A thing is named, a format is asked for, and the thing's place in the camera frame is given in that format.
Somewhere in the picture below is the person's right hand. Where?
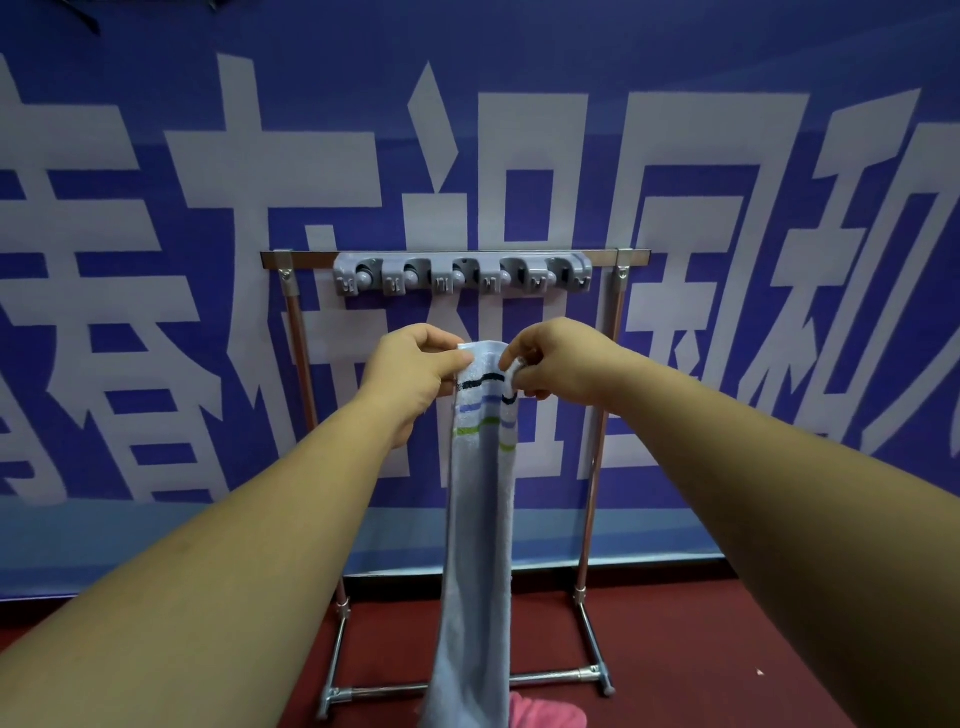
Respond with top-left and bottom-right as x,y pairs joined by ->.
498,317 -> 639,412

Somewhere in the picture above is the person's left hand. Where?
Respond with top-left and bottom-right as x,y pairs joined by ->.
352,323 -> 475,451

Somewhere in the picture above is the metal towel rack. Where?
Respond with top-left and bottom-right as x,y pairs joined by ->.
260,247 -> 652,721

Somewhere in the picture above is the striped light blue towel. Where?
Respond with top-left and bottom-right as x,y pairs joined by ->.
419,341 -> 520,728

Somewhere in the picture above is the pink towel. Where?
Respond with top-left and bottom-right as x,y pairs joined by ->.
509,691 -> 588,728

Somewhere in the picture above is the person's right forearm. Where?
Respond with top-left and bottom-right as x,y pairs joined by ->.
611,356 -> 960,728

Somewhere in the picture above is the person's left forearm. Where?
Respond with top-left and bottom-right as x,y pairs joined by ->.
0,397 -> 395,728

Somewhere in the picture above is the grey plastic clip strip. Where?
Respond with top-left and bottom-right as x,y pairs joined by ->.
332,251 -> 594,298

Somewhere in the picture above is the blue banner with white characters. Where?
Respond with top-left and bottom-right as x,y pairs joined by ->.
0,0 -> 960,601

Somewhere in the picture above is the black tape strip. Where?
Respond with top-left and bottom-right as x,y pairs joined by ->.
59,0 -> 101,35

